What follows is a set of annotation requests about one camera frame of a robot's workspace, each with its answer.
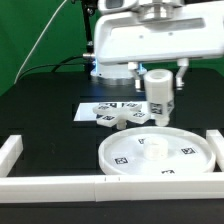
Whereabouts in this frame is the white cable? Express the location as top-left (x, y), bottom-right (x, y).
top-left (13, 0), bottom-right (69, 85)

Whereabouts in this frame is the white fence bar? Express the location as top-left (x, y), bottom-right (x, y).
top-left (206, 130), bottom-right (224, 172)
top-left (0, 172), bottom-right (224, 203)
top-left (0, 135), bottom-right (23, 178)

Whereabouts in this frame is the white right fence bar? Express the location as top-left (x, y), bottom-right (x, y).
top-left (206, 130), bottom-right (224, 172)

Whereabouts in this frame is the white front fence bar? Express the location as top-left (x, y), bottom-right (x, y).
top-left (0, 172), bottom-right (224, 203)

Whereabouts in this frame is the black cable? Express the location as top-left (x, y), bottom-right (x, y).
top-left (14, 54), bottom-right (91, 84)

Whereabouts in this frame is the white cross-shaped table base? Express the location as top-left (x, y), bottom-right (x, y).
top-left (92, 102), bottom-right (150, 130)

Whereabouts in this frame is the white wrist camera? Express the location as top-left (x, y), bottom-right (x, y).
top-left (98, 0), bottom-right (138, 14)

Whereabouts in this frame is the black camera stand pole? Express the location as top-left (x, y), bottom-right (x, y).
top-left (79, 0), bottom-right (101, 76)

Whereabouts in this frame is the white marker sheet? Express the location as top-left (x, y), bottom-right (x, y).
top-left (73, 101), bottom-right (148, 121)

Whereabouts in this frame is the white left fence bar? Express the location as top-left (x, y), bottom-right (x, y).
top-left (0, 135), bottom-right (23, 178)

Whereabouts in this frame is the white round table top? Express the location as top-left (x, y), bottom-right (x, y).
top-left (98, 126), bottom-right (216, 176)

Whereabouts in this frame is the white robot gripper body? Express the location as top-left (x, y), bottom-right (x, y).
top-left (95, 12), bottom-right (224, 64)

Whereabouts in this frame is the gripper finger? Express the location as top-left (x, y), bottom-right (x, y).
top-left (175, 58), bottom-right (189, 90)
top-left (128, 62), bottom-right (142, 90)

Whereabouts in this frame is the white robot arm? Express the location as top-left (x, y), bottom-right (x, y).
top-left (91, 0), bottom-right (224, 89)

